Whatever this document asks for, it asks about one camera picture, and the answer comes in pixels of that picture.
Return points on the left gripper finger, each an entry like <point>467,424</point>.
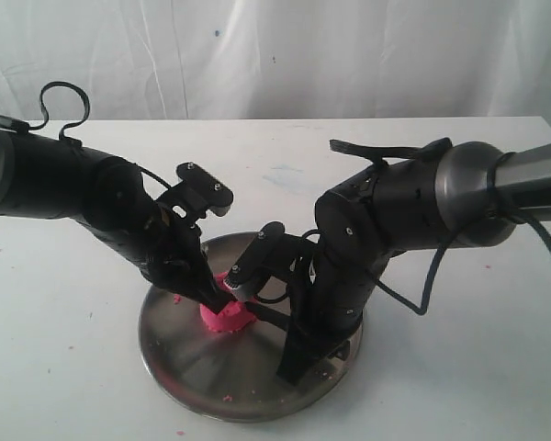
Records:
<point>209,293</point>

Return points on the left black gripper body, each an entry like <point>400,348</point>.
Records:
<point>162,247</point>

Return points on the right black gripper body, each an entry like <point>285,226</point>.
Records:
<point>328,287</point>

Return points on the pink dough lump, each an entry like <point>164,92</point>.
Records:
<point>232,318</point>

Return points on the black kitchen knife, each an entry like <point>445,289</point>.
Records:
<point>265,314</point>

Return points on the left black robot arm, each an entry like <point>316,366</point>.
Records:
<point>41,178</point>

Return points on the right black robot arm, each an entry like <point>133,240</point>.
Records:
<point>437,197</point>

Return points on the round stainless steel plate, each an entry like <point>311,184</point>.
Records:
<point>230,377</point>

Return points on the white backdrop curtain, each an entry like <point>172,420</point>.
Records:
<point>280,59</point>

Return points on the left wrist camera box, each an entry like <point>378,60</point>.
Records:
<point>197,193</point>

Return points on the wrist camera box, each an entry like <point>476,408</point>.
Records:
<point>197,193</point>
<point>271,253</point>

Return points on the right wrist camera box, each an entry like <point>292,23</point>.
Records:
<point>271,253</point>

